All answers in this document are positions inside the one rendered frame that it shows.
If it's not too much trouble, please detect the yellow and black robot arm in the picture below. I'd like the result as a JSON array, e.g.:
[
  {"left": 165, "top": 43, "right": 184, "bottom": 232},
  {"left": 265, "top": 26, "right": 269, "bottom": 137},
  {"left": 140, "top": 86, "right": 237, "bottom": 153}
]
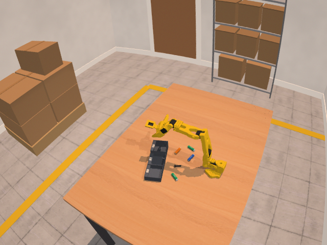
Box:
[{"left": 160, "top": 118, "right": 226, "bottom": 178}]

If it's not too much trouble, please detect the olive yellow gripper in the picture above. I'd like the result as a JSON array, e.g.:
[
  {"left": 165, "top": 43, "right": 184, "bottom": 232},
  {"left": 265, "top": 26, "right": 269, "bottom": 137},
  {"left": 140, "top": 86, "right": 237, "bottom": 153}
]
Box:
[{"left": 145, "top": 114, "right": 169, "bottom": 138}]

